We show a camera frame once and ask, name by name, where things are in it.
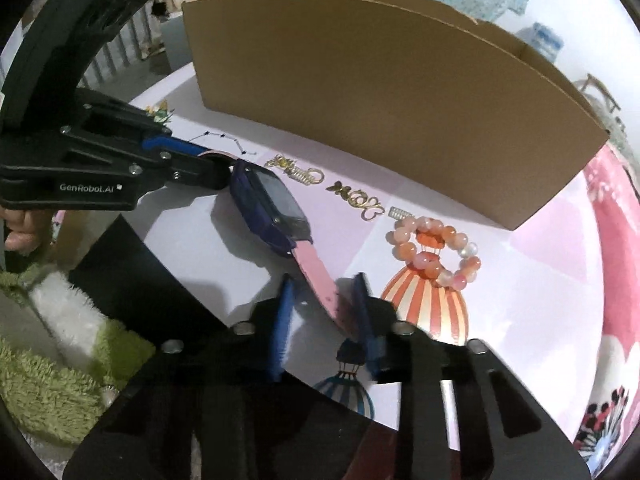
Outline gold looped ornament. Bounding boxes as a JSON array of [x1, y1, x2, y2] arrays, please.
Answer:
[[348, 191, 386, 222]]

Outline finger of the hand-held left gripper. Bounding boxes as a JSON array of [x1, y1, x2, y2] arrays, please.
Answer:
[[75, 90, 202, 156], [61, 126, 232, 192]]

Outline gold spiral hair clip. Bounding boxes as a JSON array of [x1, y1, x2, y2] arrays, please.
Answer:
[[287, 167, 326, 185]]

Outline metal railing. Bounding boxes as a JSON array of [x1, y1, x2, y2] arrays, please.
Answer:
[[80, 5, 152, 91]]

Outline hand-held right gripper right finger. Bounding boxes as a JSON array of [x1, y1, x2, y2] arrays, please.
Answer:
[[352, 273, 592, 480]]

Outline grey patterned cloth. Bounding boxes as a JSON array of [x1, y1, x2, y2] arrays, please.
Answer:
[[597, 105, 640, 171]]

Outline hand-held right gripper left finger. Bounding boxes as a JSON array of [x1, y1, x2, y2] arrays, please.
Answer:
[[62, 274, 298, 480]]

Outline orange pink bead bracelet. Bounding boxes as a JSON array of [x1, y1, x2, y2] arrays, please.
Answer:
[[385, 216, 482, 290]]

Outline brown cardboard box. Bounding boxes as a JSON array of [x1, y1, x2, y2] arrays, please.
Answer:
[[181, 0, 612, 232]]

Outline pink floral blanket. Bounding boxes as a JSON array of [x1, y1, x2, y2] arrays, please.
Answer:
[[575, 142, 640, 478]]

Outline person's left hand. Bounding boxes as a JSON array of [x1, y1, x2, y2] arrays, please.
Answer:
[[3, 207, 52, 254]]

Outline green white shaggy rug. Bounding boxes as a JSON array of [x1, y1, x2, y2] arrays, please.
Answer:
[[0, 262, 156, 446]]

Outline wooden chair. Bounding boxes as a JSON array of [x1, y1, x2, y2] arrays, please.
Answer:
[[575, 74, 621, 113]]

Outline purple watch with pink strap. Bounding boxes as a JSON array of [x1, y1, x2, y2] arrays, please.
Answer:
[[197, 146, 358, 343]]

